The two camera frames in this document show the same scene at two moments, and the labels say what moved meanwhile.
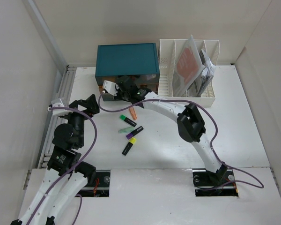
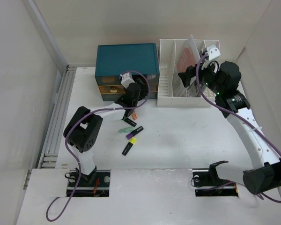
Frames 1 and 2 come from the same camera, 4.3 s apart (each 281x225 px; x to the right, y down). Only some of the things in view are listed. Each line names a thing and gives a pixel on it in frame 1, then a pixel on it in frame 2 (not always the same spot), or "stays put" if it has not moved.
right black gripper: (118, 96) to (186, 76)
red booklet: (188, 63) stays put
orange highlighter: (133, 113) stays put
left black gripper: (90, 104) to (143, 93)
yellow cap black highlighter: (132, 141) stays put
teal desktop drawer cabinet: (138, 61) stays put
